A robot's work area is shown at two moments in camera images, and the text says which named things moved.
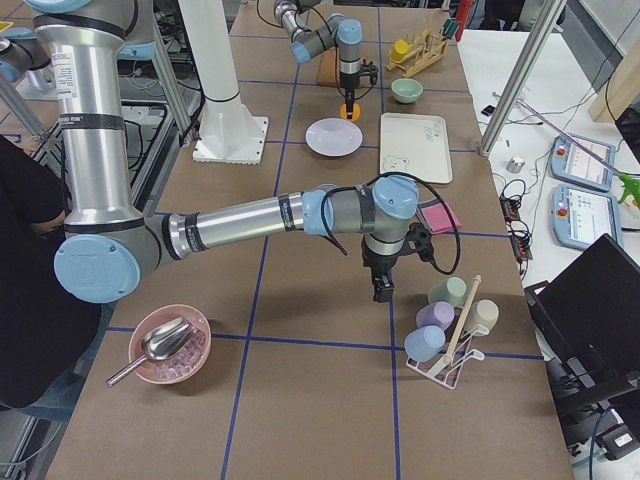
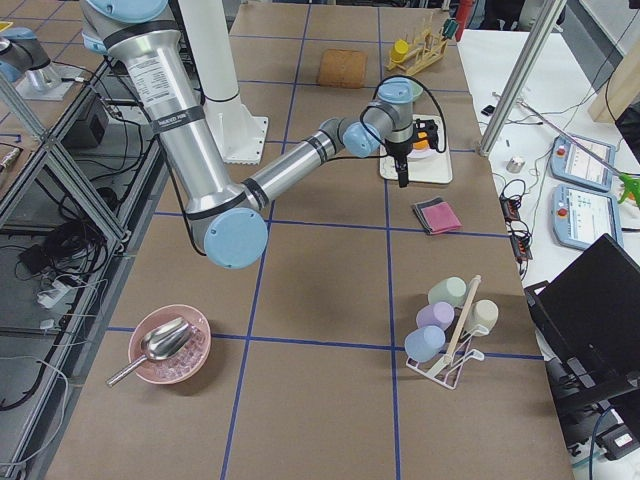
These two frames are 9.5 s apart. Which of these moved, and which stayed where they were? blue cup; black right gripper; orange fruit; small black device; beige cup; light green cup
Moved: black right gripper; orange fruit
Stayed: light green cup; blue cup; small black device; beige cup
